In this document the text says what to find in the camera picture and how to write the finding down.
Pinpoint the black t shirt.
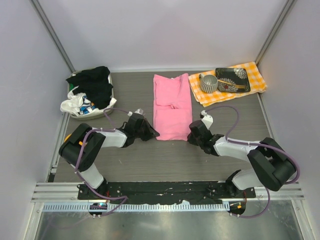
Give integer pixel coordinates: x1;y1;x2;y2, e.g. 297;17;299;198
66;66;113;110

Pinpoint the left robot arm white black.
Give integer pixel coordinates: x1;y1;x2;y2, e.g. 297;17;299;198
58;112;160;200

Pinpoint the orange plastic bowl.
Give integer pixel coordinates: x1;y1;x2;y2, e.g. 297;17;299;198
64;134;85;146

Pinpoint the pink t shirt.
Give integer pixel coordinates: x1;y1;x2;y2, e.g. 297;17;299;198
153;73;193;141

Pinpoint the white slotted cable duct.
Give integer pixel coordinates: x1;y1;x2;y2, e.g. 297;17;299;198
42;201;230;213

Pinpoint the black floral rectangular plate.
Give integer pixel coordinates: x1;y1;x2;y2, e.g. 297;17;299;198
215;67;251;93

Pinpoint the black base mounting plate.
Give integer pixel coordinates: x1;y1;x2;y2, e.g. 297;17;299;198
77;180;257;204

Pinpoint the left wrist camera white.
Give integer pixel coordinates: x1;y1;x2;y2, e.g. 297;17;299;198
127;108;144;117

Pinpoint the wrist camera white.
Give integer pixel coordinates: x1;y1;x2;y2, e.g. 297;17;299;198
127;108;144;117
200;110;214;130

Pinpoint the grey striped cup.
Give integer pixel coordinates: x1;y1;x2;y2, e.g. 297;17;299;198
199;73;218;94

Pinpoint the white printed t shirt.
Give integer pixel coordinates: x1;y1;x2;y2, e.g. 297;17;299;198
60;91;104;119

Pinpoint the orange checkered cloth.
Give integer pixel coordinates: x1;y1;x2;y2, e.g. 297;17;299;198
188;62;267;107

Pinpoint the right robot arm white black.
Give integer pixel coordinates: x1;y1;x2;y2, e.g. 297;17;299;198
187;120;299;198

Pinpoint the gold spoon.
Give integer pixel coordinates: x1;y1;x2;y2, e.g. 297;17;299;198
217;79;246;89

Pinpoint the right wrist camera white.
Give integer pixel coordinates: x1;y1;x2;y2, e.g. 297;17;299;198
200;110;214;130

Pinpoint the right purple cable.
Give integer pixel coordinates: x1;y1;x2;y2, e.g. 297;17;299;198
201;105;301;218

